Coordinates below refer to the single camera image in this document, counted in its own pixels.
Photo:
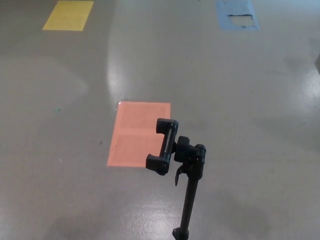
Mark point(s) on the blue torn floor marking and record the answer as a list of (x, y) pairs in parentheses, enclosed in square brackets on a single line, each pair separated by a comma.
[(235, 10)]

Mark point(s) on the yellow floor marking rectangle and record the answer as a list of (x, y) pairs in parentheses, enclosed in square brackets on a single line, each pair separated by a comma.
[(68, 15)]

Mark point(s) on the orange floor marking rectangle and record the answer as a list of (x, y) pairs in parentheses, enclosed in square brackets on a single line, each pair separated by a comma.
[(136, 135)]

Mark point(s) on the black phone stand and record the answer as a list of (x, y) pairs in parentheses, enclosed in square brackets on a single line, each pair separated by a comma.
[(191, 175)]

